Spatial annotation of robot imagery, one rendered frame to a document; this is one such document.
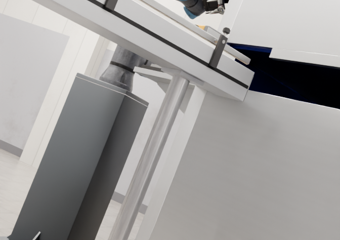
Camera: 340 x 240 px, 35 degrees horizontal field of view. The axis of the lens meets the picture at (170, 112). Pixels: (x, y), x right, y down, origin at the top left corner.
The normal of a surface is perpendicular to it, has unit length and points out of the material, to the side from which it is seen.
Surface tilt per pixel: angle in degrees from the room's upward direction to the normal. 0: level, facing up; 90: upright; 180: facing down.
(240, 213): 90
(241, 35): 90
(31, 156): 90
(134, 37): 90
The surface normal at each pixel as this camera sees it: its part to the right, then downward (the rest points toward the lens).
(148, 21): 0.59, 0.18
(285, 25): -0.72, -0.33
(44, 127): -0.32, -0.19
